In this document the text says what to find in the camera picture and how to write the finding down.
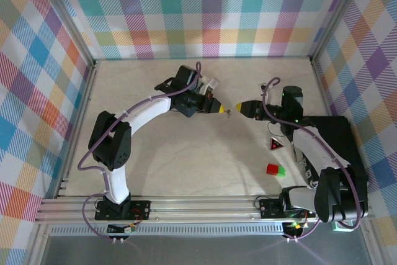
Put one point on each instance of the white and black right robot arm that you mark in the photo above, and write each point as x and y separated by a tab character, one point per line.
325	184

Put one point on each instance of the black box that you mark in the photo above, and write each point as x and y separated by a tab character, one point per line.
341	134

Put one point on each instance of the green block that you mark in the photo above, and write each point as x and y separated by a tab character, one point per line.
281	171

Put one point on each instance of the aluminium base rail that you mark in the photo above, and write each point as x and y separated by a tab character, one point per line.
201	210

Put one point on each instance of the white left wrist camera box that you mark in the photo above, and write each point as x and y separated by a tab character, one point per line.
211	85

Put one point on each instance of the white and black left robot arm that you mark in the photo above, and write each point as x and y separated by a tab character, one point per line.
114	144

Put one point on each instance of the aluminium side rail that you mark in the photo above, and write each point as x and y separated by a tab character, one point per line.
77	128

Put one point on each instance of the aluminium frame post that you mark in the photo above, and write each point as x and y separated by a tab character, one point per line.
338	13
66	16

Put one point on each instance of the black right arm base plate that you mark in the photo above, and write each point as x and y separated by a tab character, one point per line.
270	207

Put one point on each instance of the red block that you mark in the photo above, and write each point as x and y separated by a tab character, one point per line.
272	168

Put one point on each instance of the red triangle toy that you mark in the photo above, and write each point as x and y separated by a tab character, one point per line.
275	145

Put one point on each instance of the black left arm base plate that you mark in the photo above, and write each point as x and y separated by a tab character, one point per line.
139	209

